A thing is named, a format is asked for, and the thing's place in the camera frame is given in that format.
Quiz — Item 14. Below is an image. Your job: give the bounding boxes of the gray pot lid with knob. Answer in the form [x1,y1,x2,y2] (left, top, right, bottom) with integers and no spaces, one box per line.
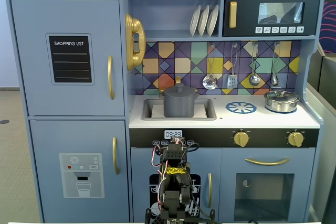
[164,82,196,96]

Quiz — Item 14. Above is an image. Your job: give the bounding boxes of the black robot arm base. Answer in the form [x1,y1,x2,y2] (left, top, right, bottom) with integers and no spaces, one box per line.
[145,208,216,224]

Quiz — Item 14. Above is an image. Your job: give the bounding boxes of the shiny steel pot lid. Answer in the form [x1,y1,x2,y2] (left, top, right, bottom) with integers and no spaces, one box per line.
[264,90,297,101]

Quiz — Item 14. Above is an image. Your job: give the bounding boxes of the gray plastic pot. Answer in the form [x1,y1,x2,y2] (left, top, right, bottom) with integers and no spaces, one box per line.
[159,89,200,118]

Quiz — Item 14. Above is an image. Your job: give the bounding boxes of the digital clock display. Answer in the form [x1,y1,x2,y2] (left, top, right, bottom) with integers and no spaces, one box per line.
[164,130,183,140]

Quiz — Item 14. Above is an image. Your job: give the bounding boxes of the steel skimmer spoon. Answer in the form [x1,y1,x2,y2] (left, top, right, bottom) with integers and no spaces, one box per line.
[202,42,218,90]

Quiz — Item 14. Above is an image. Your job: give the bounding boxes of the gray toy sink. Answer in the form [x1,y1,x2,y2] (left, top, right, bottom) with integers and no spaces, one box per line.
[142,98,217,121]

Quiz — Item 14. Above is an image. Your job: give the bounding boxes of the black stove control panel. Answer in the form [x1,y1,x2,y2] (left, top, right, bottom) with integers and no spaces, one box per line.
[129,128,320,148]

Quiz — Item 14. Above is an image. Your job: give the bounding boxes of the steel slotted spatula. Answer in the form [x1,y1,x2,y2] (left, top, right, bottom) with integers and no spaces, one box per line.
[227,42,239,89]

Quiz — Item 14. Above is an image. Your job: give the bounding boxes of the blue dishwasher door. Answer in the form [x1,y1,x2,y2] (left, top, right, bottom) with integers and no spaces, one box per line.
[130,147,221,223]

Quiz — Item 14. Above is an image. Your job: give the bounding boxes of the gold toy telephone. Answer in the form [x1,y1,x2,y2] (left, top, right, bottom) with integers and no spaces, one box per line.
[124,13,146,71]

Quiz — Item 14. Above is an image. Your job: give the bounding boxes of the white toy plate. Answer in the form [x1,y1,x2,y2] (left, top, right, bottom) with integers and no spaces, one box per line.
[197,4,210,37]
[189,4,202,37]
[206,4,220,37]

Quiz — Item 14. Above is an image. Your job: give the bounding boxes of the gold stove knob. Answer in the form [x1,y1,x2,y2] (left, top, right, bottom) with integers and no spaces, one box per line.
[287,131,305,147]
[233,131,250,147]

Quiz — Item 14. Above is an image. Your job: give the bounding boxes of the blue oven door with window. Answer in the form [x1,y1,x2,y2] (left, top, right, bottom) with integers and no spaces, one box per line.
[220,147,316,223]

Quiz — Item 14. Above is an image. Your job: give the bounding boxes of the steel ladle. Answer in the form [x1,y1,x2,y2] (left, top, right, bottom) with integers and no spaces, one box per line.
[248,41,261,87]

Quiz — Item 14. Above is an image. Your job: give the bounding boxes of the black shopping list board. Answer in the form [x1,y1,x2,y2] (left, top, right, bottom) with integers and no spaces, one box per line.
[45,33,95,86]

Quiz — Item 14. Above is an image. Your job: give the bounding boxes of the small steel hanging utensil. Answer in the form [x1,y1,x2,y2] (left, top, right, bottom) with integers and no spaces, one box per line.
[270,41,280,87]

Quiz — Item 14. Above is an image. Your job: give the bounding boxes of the blue freezer door with dispenser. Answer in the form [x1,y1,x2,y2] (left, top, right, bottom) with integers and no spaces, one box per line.
[29,120,131,223]

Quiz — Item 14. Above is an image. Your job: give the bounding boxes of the tall blue fridge door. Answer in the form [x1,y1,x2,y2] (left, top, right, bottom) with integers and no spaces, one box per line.
[10,0,125,116]

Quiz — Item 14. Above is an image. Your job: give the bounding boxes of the gold fridge door handle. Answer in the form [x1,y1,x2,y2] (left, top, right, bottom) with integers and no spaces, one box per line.
[107,56,116,101]

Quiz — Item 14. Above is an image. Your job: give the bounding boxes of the gold freezer door handle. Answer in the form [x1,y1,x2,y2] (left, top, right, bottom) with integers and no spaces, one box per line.
[112,136,120,175]

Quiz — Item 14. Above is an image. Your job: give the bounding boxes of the gold dishwasher door handle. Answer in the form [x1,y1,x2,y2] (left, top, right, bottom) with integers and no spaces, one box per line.
[207,173,213,208]

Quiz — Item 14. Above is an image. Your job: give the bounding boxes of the gold oven door handle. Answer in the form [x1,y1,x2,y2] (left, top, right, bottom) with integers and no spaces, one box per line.
[245,157,290,166]

